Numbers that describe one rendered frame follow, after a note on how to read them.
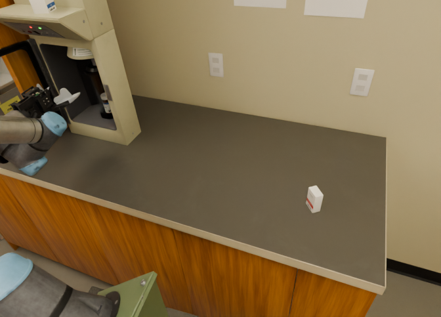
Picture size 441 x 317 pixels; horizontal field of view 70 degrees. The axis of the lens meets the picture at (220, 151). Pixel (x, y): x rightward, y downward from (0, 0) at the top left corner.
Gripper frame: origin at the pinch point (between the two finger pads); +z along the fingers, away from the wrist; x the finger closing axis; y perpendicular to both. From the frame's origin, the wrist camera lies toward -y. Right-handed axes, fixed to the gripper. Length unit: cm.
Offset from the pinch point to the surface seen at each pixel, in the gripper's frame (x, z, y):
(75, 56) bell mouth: -0.4, 10.3, 9.3
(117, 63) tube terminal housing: -14.1, 16.0, 4.9
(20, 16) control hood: 2.0, -1.2, 28.1
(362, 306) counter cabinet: -116, -23, -46
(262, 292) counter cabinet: -84, -24, -59
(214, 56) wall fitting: -40, 50, -6
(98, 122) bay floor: 1.4, 8.9, -21.9
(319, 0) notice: -83, 52, 18
